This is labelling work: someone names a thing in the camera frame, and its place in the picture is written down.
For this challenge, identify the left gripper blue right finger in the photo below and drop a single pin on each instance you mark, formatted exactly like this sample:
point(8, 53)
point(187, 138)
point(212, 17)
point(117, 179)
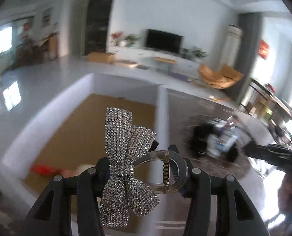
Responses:
point(235, 212)

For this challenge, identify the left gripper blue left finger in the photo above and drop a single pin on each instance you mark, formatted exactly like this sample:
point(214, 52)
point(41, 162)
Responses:
point(51, 212)

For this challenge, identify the red paper fan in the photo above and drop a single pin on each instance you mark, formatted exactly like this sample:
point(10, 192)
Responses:
point(45, 170)

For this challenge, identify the blue white nail cream box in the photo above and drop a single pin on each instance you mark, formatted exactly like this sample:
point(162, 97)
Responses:
point(222, 138)

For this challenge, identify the black velvet scrunchie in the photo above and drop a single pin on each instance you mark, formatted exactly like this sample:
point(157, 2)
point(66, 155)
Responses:
point(198, 144)

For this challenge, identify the rhinestone bow hair clip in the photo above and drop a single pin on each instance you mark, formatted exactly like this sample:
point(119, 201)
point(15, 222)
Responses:
point(126, 147)

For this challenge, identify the white sorting bin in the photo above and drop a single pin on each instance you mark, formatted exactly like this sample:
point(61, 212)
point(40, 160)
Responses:
point(62, 126)

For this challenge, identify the person's right hand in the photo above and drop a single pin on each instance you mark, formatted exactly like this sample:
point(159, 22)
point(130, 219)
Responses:
point(285, 195)

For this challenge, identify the dark wooden chair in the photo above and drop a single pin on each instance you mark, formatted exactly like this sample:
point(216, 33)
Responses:
point(261, 103)

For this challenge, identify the orange lounge chair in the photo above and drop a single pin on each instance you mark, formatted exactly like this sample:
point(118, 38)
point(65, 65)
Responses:
point(224, 78)

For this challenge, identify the white standing air conditioner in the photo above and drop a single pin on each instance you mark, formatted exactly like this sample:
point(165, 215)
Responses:
point(232, 45)

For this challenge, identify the green potted plant right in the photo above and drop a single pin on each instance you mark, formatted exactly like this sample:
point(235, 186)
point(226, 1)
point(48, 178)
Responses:
point(198, 53)

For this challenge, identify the green potted plant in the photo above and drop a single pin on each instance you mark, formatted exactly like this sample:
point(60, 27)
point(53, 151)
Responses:
point(131, 39)
point(198, 53)

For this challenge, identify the grey curtain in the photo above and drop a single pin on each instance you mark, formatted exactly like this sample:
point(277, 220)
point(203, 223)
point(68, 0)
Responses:
point(252, 26)

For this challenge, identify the white tv cabinet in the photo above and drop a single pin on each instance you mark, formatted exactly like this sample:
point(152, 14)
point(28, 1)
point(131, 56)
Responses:
point(146, 57)

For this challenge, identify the wooden bench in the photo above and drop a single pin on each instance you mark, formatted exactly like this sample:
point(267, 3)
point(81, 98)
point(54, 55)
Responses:
point(164, 64)

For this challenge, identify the flat screen television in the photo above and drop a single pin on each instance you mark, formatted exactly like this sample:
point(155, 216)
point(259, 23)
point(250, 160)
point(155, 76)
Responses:
point(163, 41)

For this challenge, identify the cardboard box on floor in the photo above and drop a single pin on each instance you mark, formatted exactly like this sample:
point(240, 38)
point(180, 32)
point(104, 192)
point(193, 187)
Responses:
point(99, 57)

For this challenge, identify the red flower vase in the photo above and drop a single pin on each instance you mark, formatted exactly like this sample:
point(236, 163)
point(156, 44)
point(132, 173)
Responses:
point(115, 38)

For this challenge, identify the green potted plant left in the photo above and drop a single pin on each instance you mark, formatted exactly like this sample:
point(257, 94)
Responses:
point(131, 39)

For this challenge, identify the dark display cabinet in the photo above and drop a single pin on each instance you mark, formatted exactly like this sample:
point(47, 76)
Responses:
point(97, 24)

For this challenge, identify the red wall hanging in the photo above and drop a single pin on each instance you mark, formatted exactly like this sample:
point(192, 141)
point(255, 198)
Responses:
point(263, 49)

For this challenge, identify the framed wall painting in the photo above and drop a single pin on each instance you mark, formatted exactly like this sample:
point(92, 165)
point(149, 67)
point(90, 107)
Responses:
point(46, 17)

